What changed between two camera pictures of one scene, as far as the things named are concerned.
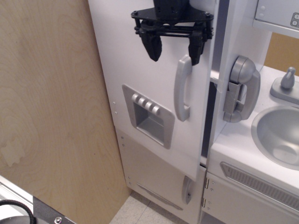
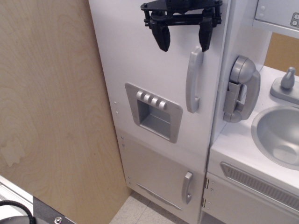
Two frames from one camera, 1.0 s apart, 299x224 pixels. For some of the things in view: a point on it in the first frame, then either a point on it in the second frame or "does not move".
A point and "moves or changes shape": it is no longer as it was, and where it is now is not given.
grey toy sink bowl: [275, 134] does not move
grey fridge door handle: [184, 66] → [193, 77]
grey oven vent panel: [280, 194] does not move
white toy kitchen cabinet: [217, 142] does not move
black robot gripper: [174, 18] → [183, 12]
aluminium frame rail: [10, 191] does not move
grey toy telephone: [243, 92] does not move
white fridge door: [164, 107] moves or changes shape
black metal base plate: [43, 214] does not move
